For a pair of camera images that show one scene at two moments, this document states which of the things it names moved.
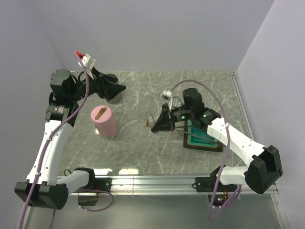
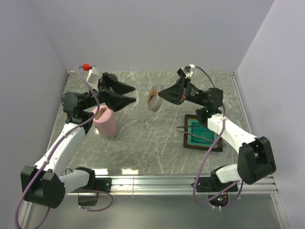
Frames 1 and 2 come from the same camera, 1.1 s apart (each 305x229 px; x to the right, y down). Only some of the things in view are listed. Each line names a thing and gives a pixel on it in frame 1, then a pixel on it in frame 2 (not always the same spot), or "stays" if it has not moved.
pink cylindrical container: [108, 130] stays
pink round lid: [102, 115] stays
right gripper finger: [164, 123] → [175, 93]
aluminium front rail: [175, 185] stays
